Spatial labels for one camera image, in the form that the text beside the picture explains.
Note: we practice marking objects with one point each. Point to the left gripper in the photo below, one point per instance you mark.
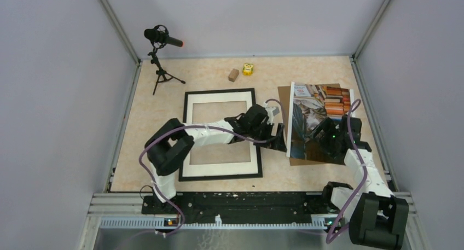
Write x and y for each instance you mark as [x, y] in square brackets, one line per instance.
[278, 145]

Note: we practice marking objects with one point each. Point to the black picture frame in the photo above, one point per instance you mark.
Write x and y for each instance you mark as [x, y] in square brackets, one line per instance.
[219, 132]

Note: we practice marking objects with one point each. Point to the black microphone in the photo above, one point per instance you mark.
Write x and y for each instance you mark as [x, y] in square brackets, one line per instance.
[159, 37]

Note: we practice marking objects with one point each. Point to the black tripod stand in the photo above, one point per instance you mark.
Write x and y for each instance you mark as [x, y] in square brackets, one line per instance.
[163, 75]

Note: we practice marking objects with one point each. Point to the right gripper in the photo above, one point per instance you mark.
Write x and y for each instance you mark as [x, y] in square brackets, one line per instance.
[328, 126]

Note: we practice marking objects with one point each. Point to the brown cardboard backing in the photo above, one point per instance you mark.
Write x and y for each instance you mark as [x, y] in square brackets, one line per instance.
[284, 103]

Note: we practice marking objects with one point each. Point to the white photo mat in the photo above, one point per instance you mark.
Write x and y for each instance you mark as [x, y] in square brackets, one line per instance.
[211, 159]

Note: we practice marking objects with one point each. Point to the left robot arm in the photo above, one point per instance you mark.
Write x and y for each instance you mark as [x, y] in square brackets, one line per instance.
[168, 148]

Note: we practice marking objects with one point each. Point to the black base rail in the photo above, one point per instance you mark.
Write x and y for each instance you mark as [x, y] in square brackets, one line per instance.
[242, 207]

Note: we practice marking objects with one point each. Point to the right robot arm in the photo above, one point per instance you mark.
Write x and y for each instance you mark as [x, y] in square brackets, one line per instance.
[375, 216]

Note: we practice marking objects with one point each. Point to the cat photo print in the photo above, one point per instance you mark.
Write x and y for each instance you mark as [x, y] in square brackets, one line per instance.
[311, 107]

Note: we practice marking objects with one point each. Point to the small wooden block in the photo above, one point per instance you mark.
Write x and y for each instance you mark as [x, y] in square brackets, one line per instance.
[233, 75]

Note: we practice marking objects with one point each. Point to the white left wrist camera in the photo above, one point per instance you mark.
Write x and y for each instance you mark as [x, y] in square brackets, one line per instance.
[272, 112]

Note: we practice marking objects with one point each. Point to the yellow owl toy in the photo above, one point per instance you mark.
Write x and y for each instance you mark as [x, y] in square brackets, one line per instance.
[247, 69]

